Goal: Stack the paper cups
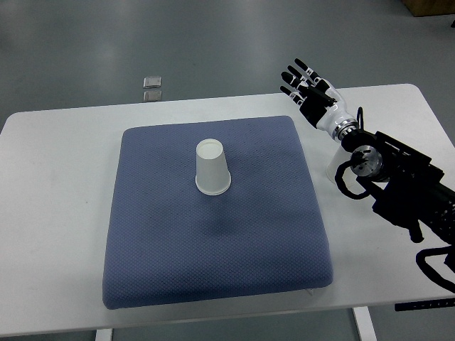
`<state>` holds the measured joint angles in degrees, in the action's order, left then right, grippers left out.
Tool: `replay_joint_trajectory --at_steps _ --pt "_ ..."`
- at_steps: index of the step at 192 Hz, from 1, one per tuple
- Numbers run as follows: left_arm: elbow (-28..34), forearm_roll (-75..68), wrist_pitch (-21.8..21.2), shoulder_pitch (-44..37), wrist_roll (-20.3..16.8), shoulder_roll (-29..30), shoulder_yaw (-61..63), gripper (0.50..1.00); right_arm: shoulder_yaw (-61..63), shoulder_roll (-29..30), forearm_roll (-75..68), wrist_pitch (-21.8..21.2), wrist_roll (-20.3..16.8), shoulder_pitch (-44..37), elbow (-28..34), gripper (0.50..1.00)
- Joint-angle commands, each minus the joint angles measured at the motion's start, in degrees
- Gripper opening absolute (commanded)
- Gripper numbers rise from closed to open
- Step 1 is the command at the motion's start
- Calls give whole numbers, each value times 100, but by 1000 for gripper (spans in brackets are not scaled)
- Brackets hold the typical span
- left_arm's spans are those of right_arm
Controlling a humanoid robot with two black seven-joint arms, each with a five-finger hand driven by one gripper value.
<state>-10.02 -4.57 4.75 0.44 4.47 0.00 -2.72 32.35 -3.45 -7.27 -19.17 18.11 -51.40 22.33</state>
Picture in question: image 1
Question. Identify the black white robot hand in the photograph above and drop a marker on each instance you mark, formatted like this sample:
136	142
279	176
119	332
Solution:
318	100

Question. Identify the white paper cup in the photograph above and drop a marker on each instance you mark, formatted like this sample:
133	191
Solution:
341	156
212	174

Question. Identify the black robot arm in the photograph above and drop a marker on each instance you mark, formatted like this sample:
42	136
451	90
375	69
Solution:
405	185

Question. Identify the lower metal floor plate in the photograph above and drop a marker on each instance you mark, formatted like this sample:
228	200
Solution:
152	96

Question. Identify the metal floor plate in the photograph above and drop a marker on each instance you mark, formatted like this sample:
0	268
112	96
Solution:
150	82
152	96

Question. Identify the upper metal floor plate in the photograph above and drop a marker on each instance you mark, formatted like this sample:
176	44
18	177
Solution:
150	82

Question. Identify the blue fabric cushion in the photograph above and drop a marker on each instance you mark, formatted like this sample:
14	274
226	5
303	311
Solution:
170	243

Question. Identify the white table leg right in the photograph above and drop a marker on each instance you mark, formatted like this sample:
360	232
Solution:
364	324

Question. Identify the white table leg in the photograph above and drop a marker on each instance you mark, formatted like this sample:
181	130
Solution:
364	324
104	335

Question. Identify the black table control panel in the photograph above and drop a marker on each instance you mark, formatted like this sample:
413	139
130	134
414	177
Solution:
425	305

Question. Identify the white table leg left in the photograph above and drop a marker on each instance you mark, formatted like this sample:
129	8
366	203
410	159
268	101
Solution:
104	335

